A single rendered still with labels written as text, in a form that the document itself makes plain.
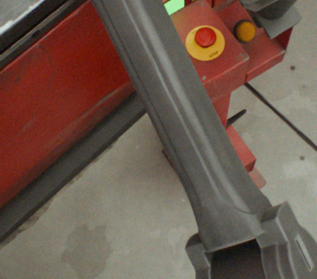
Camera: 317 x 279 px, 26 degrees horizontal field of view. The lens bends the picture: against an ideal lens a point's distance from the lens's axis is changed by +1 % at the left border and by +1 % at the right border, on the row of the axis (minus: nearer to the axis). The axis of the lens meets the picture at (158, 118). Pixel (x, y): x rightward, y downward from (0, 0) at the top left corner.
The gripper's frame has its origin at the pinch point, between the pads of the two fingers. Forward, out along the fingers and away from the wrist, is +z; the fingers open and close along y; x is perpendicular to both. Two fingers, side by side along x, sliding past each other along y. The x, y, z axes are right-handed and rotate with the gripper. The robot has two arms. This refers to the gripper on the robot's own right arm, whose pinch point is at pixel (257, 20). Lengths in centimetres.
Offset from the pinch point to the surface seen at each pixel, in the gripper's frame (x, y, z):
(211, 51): 9.9, -0.4, 1.9
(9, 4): 37.1, 24.0, -1.6
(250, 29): -0.7, 0.2, 7.8
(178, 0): 10.5, 10.7, 0.6
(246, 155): -1, -22, 65
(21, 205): 58, -1, 77
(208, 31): 8.9, 2.8, -0.2
